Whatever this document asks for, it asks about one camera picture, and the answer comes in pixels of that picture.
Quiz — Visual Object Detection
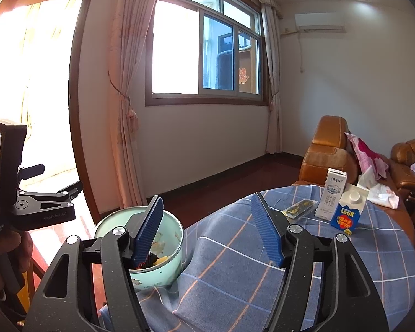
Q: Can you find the wooden door frame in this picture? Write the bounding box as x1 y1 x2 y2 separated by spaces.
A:
69 0 102 215

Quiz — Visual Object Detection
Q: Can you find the blue drink carton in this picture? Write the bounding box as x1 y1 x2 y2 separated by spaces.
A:
330 183 370 233

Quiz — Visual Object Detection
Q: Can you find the air conditioner pipe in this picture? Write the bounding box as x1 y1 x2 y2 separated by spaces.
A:
282 29 305 73

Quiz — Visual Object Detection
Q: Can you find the sliding window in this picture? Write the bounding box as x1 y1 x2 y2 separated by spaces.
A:
145 0 268 107

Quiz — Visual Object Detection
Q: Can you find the mint green enamel basin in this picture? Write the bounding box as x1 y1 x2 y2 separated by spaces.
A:
94 206 185 289

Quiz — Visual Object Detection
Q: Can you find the person's left hand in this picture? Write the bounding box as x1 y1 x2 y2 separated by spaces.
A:
0 230 34 284

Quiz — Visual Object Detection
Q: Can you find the blue plaid tablecloth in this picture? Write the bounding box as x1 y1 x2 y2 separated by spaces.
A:
100 185 415 332

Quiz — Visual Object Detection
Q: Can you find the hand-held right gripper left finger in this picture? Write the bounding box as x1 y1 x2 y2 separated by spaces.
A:
22 195 165 332

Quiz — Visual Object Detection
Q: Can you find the white milk carton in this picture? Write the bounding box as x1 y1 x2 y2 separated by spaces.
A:
315 168 347 222

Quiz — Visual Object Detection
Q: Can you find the white cloth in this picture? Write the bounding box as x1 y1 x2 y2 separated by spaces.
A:
357 166 400 210

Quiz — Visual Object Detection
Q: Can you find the white air conditioner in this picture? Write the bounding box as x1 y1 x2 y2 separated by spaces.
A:
295 13 344 32

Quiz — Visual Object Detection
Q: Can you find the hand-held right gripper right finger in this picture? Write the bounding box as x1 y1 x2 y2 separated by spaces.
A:
251 192 390 332

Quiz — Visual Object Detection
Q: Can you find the long pink curtain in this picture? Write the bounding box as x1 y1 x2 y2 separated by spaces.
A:
109 0 165 210

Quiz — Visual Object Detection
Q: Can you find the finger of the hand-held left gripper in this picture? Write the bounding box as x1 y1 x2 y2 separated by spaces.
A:
17 163 45 182
31 180 84 210

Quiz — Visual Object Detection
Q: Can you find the brown leather chaise sofa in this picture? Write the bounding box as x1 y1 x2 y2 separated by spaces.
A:
292 116 415 260

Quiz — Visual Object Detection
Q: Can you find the green black packet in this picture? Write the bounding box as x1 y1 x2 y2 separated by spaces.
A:
283 199 317 219

